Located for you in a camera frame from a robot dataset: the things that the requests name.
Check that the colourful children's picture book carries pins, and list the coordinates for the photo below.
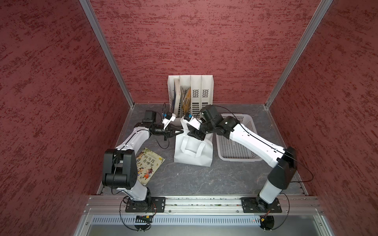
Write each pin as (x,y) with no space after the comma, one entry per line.
(147,164)

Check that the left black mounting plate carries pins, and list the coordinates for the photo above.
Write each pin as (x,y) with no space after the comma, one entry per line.
(144,204)

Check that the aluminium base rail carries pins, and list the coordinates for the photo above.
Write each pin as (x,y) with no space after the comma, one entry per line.
(231,210)

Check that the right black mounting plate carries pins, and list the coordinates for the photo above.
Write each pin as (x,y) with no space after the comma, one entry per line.
(257,205)

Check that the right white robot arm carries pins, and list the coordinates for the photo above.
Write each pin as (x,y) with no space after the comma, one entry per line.
(282,160)

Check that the white perforated plastic basket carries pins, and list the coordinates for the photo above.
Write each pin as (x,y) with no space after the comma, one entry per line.
(232,151)

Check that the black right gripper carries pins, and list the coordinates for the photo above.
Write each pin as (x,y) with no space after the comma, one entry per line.
(198,133)

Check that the white insulated delivery bag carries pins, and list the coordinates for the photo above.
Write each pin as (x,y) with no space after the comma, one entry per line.
(191,151)

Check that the right aluminium corner post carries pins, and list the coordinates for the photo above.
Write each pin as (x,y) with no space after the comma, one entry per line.
(312,26)

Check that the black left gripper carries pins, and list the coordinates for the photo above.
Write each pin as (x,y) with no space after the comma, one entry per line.
(171,132)

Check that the left aluminium corner post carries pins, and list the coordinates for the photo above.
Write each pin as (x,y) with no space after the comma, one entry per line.
(90,14)

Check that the black mounting plate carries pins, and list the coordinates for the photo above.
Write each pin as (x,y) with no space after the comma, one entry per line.
(257,205)
(144,204)

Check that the white plastic file organizer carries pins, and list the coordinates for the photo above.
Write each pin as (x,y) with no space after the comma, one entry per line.
(202,87)

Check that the yellow story book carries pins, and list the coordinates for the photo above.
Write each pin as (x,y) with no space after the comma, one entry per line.
(186,100)

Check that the aluminium corner post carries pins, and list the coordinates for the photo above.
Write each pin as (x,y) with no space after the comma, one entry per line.
(312,26)
(90,14)

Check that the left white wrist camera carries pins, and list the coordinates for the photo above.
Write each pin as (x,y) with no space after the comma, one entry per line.
(168,117)

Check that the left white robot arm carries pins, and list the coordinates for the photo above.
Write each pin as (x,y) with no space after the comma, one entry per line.
(120,165)

